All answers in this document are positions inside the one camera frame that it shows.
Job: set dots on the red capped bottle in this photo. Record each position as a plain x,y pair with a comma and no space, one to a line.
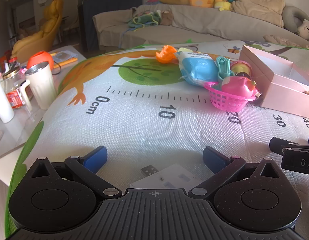
13,61

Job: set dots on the white bottle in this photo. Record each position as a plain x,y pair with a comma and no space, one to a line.
2,102

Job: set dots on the teal plastic toy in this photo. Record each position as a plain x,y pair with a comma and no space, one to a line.
224,67

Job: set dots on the yellow chair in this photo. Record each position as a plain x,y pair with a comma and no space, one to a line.
48,30

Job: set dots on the white usb card reader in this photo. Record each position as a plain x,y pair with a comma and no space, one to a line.
174,177

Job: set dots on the pink toy pig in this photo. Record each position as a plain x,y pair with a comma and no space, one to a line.
238,86

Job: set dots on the pink cardboard box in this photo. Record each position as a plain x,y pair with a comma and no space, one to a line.
282,85

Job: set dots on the beige blanket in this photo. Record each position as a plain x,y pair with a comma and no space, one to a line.
259,7

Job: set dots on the green cloth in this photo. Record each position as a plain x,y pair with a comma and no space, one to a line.
144,20

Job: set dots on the blue wet wipes packet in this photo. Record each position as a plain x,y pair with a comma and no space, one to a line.
198,66

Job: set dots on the pink plastic basket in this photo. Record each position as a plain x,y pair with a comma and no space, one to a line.
227,102

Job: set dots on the dark cabinet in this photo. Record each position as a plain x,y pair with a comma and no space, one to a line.
107,7

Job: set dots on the cream tumbler cup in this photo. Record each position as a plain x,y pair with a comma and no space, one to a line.
42,85

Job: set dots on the white table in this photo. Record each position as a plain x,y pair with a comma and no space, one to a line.
17,132

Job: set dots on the glass jar with red label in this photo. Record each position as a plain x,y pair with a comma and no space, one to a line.
14,90

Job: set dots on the grey neck pillow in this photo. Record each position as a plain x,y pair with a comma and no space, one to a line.
290,16

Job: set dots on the brown plush toy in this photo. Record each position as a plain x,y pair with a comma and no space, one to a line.
167,17

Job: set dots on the white bear plush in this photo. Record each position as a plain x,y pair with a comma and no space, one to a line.
305,30

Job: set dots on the yellow and pink toy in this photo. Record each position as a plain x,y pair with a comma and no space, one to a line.
240,68

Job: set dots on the beige sofa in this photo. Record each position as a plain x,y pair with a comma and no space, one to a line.
194,25

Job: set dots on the orange plastic toy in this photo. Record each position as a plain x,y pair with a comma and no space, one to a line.
165,53

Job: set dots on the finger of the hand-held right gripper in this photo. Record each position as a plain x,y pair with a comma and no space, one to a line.
278,145
298,161

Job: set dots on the orange round toy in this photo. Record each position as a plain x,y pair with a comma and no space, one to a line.
39,57

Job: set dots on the book with yellow edge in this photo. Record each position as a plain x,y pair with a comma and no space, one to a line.
64,56

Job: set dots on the printed play mat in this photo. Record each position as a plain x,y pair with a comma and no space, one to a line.
154,130

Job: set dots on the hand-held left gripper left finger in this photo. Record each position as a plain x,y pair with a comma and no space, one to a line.
96,158

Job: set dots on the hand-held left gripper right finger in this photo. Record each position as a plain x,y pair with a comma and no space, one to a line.
214,158

